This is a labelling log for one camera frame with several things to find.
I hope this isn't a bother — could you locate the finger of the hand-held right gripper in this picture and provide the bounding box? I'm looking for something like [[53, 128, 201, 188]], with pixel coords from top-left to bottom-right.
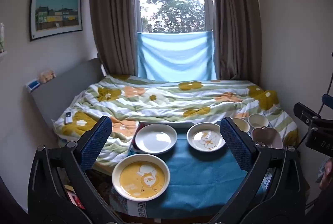
[[322, 94, 333, 110], [293, 102, 333, 158]]

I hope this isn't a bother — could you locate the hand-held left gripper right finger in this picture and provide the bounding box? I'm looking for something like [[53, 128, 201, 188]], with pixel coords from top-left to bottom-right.
[[208, 117, 306, 224]]

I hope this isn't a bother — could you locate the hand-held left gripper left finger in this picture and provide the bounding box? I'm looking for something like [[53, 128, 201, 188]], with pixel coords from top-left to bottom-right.
[[27, 115, 123, 224]]

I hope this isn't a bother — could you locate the white duck plate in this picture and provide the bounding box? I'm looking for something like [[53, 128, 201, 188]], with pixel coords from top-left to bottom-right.
[[187, 123, 226, 153]]

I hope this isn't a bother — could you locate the pink handled bowl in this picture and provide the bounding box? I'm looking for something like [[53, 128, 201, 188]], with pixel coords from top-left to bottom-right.
[[252, 126, 283, 149]]

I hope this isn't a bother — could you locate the yellow duck plate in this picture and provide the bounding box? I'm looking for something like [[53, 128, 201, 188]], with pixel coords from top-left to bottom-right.
[[112, 153, 171, 201]]

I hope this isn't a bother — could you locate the plain white plate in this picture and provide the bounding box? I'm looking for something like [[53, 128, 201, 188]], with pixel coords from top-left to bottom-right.
[[134, 124, 178, 155]]

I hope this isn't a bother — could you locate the person's right hand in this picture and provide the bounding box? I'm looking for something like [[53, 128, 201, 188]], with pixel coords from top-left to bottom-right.
[[319, 159, 333, 191]]

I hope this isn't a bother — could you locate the cream bowl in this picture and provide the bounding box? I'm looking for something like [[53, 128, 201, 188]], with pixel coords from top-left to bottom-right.
[[231, 118, 251, 133]]

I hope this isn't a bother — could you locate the white patterned bowl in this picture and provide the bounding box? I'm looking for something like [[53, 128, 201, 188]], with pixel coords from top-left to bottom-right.
[[248, 114, 269, 129]]

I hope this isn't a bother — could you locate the grey blue garment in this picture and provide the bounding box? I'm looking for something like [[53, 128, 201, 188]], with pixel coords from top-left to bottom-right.
[[316, 158, 329, 183]]

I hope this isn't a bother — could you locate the teal cloth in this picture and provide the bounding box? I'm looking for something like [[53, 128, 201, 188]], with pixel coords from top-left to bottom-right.
[[130, 130, 264, 211]]

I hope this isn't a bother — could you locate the red box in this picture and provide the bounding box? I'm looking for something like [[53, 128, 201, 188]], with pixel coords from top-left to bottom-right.
[[65, 184, 85, 211]]

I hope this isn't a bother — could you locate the grey headboard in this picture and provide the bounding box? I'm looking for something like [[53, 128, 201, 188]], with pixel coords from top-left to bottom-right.
[[26, 57, 107, 133]]

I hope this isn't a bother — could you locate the floral blanket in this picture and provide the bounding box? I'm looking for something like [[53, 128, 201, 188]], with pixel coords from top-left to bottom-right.
[[53, 74, 299, 170]]

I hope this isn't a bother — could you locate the small beige packet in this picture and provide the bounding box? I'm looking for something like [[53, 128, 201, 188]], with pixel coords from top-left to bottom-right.
[[39, 70, 56, 83]]

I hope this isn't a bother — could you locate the blue white box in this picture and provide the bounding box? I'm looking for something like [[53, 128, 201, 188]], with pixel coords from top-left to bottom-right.
[[25, 79, 42, 93]]

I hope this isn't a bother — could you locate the light blue cloth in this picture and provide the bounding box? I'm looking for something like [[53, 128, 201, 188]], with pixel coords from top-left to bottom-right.
[[137, 31, 217, 82]]

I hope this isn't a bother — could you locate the brown curtain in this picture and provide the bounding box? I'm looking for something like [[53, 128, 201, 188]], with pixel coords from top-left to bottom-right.
[[209, 0, 262, 81], [88, 0, 138, 77]]

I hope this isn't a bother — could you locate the framed picture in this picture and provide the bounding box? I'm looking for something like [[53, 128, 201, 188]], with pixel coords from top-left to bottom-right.
[[29, 0, 83, 42]]

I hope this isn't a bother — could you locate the potted plant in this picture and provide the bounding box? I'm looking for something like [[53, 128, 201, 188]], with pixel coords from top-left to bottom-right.
[[0, 22, 6, 54]]

